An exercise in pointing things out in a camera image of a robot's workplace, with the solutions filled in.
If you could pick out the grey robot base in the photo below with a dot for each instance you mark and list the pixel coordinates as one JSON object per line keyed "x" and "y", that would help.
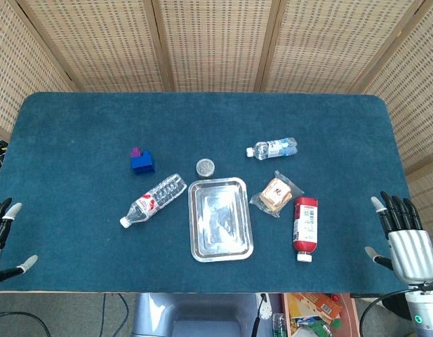
{"x": 202, "y": 316}

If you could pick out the blue and purple toy block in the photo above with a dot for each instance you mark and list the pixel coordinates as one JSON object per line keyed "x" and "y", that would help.
{"x": 142, "y": 163}

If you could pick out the blue felt table cloth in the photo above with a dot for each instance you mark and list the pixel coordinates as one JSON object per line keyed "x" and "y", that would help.
{"x": 209, "y": 123}

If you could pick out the red ketchup bottle white cap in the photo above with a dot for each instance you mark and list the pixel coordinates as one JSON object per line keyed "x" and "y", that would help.
{"x": 306, "y": 228}

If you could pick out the small green label bottle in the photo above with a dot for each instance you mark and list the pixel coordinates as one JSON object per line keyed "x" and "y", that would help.
{"x": 278, "y": 324}

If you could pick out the water bottle red white label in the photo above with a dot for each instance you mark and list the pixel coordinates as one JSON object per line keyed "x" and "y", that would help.
{"x": 153, "y": 201}

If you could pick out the woven folding screen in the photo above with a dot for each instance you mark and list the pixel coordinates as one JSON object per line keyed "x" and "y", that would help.
{"x": 216, "y": 42}

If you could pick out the silver metal tray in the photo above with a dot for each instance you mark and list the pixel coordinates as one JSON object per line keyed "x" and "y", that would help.
{"x": 220, "y": 219}

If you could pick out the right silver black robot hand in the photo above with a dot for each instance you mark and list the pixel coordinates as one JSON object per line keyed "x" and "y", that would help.
{"x": 411, "y": 251}

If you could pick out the round grey metal tin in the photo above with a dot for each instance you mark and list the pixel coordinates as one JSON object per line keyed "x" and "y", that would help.
{"x": 206, "y": 168}

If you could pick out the pink box of clutter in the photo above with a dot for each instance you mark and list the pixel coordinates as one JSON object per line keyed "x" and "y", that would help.
{"x": 316, "y": 316}

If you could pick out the bread snack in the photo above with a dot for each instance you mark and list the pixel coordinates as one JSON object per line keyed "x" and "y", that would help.
{"x": 276, "y": 194}

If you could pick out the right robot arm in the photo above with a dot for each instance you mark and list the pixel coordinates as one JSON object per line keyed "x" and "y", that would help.
{"x": 422, "y": 310}

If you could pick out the water bottle blue white label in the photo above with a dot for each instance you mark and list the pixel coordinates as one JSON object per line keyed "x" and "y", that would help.
{"x": 272, "y": 148}

